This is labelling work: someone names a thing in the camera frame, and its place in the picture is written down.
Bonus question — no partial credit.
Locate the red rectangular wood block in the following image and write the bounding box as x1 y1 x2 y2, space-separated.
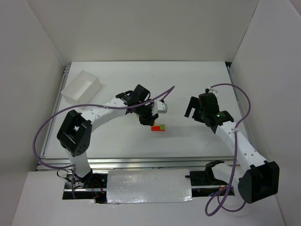
151 126 161 131

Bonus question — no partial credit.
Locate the white plastic bin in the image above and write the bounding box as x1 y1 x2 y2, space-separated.
61 71 102 105

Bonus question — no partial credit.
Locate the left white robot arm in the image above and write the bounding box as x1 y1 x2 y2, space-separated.
56 84 158 187

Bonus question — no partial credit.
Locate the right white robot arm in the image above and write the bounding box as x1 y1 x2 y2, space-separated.
184 93 280 204

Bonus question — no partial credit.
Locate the shiny white tape sheet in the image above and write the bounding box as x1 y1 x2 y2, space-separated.
106 169 192 204

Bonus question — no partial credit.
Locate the aluminium rail frame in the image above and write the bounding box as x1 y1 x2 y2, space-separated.
35 61 263 170

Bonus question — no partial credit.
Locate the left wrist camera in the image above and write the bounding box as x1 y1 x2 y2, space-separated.
156 101 167 113

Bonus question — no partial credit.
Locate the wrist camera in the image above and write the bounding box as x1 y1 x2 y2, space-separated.
205 87 218 98
156 101 167 113

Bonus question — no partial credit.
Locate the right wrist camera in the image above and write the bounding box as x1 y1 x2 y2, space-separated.
205 87 218 98

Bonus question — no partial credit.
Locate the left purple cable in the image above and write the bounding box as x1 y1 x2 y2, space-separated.
32 85 176 200

